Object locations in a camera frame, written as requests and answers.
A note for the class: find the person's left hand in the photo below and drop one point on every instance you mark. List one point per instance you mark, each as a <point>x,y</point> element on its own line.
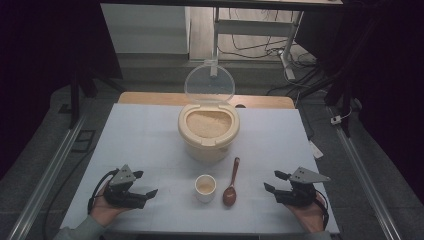
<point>106,213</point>

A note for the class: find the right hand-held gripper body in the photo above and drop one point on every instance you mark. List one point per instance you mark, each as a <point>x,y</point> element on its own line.
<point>300,193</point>

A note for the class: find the person's right hand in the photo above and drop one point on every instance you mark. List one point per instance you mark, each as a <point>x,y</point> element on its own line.
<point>308,216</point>

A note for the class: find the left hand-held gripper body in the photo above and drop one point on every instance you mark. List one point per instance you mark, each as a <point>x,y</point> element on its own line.
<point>121,198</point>

